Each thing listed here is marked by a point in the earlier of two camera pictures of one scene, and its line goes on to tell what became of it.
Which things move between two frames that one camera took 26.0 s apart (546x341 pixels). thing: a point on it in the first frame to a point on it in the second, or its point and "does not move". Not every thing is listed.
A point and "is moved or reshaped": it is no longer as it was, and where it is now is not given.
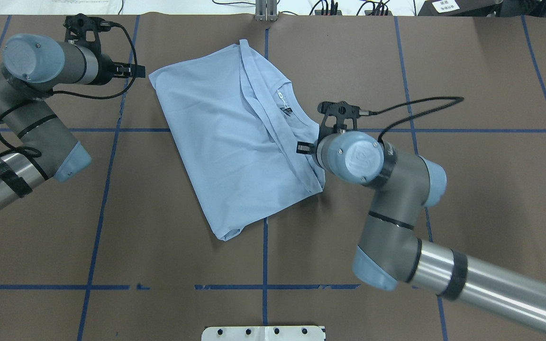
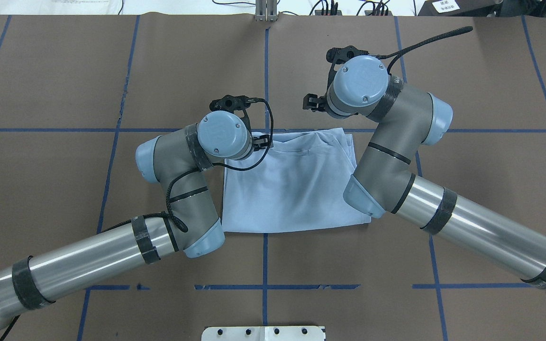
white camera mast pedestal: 263,333 does not move
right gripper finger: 305,147 to 312,102
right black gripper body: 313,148 to 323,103
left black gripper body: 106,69 to 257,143
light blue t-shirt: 238,119 is moved or reshaped
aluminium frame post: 266,10 does not move
